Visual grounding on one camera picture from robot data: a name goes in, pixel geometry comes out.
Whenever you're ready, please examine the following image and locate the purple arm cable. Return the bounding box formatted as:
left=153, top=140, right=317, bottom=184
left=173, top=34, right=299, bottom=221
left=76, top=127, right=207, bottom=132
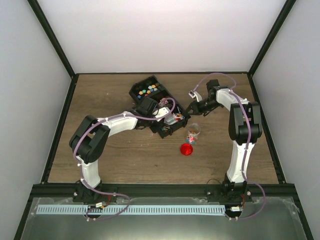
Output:
left=72, top=97, right=177, bottom=222
left=192, top=72, right=266, bottom=222

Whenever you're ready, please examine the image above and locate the clear plastic jar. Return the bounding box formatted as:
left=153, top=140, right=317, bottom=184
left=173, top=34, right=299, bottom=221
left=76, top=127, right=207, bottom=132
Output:
left=186, top=123, right=201, bottom=145

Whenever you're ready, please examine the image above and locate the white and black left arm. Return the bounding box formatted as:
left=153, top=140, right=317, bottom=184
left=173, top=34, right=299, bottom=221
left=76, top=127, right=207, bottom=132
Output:
left=69, top=97, right=176, bottom=202

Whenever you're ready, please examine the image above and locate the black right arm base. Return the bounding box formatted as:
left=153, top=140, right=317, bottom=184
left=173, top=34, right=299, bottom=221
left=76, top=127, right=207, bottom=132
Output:
left=205, top=174, right=252, bottom=205

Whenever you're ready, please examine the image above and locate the silver metal scoop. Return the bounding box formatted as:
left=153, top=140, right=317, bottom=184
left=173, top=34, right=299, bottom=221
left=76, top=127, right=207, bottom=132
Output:
left=164, top=113, right=177, bottom=126

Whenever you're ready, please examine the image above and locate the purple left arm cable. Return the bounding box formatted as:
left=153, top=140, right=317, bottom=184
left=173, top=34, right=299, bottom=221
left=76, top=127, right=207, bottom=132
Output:
left=72, top=97, right=177, bottom=222

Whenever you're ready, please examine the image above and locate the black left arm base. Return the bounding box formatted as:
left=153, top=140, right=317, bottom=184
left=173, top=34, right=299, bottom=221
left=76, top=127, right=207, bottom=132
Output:
left=73, top=180, right=118, bottom=204

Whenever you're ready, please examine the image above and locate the black candy tray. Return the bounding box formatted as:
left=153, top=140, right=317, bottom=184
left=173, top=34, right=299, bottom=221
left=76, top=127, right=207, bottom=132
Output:
left=129, top=75, right=191, bottom=138

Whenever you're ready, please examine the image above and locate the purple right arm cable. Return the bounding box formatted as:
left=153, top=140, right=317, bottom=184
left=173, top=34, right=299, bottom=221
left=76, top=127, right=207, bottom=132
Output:
left=192, top=72, right=266, bottom=222

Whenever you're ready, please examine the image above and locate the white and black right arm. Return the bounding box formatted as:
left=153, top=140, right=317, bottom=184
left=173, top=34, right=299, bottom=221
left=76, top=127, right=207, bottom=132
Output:
left=186, top=79, right=263, bottom=202

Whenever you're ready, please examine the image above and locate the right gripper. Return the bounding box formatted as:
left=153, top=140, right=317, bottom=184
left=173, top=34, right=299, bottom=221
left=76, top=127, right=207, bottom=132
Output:
left=184, top=98, right=221, bottom=116

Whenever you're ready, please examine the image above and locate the red jar lid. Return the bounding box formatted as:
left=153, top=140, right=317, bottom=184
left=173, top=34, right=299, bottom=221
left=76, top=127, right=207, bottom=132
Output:
left=179, top=143, right=194, bottom=156

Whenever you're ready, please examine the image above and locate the light blue slotted cable duct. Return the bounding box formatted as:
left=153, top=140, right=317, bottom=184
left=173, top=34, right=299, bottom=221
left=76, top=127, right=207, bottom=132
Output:
left=36, top=204, right=226, bottom=216

